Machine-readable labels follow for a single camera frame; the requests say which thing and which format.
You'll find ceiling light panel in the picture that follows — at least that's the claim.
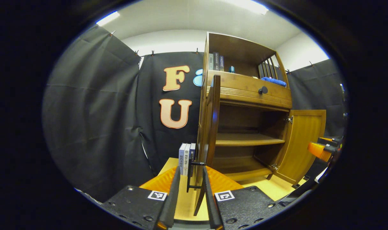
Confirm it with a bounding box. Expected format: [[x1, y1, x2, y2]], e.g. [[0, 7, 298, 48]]
[[96, 11, 120, 27]]

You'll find black backdrop cloth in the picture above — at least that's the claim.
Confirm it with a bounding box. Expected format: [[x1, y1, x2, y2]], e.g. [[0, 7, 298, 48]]
[[42, 26, 347, 202]]

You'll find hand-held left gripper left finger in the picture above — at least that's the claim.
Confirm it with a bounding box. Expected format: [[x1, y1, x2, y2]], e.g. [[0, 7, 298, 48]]
[[100, 166, 181, 230]]

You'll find blue folded towel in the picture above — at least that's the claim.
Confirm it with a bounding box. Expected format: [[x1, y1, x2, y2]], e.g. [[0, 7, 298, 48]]
[[261, 77, 287, 87]]

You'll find blue book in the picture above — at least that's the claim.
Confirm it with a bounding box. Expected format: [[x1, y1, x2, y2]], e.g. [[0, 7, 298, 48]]
[[189, 143, 196, 178]]

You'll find wooden drawer with black knob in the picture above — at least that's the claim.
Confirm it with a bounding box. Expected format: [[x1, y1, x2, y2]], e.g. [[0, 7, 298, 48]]
[[207, 70, 293, 110]]

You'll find wooden double-door shoe cabinet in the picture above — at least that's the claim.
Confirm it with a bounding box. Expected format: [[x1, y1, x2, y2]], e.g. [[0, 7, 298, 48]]
[[195, 32, 293, 182]]

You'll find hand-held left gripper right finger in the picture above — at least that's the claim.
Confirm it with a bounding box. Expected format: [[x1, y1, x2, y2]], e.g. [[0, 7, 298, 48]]
[[202, 165, 285, 230]]

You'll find wooden shoe cabinet door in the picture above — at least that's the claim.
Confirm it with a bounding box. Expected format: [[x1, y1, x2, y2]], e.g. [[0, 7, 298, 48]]
[[187, 75, 221, 217], [275, 110, 327, 186]]

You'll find lavender book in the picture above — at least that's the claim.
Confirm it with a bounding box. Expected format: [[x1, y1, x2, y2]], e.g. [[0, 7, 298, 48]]
[[179, 143, 187, 175]]

